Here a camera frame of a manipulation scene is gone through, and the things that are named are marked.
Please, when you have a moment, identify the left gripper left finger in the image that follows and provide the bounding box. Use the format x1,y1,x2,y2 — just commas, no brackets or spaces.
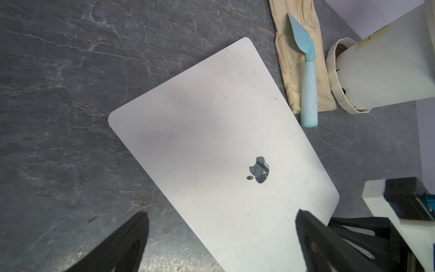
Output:
68,211,150,272

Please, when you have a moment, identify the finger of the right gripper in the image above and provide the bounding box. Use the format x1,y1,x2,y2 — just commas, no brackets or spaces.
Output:
329,217,390,230
334,228,390,262

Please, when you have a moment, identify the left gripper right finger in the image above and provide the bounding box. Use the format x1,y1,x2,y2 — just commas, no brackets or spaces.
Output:
295,210,380,272

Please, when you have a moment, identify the silver laptop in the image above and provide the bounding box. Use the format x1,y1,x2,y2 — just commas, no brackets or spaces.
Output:
108,37,339,272

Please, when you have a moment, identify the light blue garden trowel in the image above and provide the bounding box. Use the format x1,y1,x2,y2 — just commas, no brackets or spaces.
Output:
288,13,318,128

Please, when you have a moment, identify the white pot with green plant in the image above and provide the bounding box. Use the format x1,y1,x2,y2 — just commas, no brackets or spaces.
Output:
335,1,435,110

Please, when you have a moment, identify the white plant pot saucer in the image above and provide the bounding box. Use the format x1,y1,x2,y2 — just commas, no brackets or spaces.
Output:
326,37,371,114

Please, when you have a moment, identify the beige work glove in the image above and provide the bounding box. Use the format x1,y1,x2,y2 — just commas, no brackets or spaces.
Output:
269,0,336,113

